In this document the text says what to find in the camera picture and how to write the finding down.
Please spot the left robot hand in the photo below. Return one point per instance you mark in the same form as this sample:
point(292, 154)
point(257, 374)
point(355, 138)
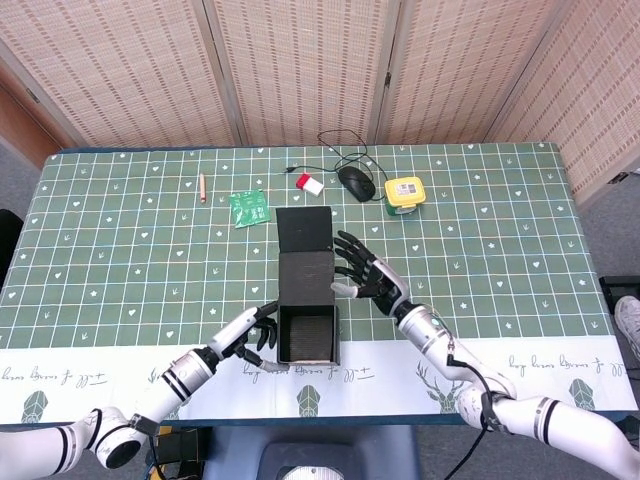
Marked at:
point(232, 332)

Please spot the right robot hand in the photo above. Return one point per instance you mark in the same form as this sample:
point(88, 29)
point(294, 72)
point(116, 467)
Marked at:
point(385, 285)

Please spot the black paper box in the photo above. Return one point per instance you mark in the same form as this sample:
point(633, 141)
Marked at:
point(305, 280)

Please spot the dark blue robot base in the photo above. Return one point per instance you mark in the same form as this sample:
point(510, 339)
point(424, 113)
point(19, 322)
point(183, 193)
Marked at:
point(325, 450)

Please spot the black plastic tray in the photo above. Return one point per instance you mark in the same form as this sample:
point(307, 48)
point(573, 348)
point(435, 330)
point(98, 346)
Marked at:
point(617, 287)

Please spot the yellow-lidded green container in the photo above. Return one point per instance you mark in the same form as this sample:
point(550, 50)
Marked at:
point(404, 192)

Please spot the black computer mouse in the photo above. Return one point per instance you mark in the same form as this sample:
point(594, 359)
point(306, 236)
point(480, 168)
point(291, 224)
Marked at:
point(356, 184)

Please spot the green grid tablecloth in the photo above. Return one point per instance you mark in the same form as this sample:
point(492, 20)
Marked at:
point(150, 250)

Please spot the red and white eraser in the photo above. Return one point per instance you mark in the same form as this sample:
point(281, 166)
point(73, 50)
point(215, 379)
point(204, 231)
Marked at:
point(311, 185)

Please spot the green sachet packet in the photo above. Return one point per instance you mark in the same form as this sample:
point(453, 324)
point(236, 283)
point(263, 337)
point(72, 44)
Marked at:
point(249, 209)

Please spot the wooden pencil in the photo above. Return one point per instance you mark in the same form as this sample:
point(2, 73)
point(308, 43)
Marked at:
point(202, 187)

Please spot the bamboo folding screen panel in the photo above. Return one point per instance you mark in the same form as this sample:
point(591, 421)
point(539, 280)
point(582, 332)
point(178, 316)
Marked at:
point(300, 65)
point(465, 65)
point(600, 100)
point(125, 65)

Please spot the white sneaker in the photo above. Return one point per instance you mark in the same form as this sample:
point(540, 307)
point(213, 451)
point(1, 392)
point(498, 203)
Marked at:
point(629, 320)

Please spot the black bracket under table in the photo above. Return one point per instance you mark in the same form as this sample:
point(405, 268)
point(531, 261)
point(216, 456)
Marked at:
point(182, 445)

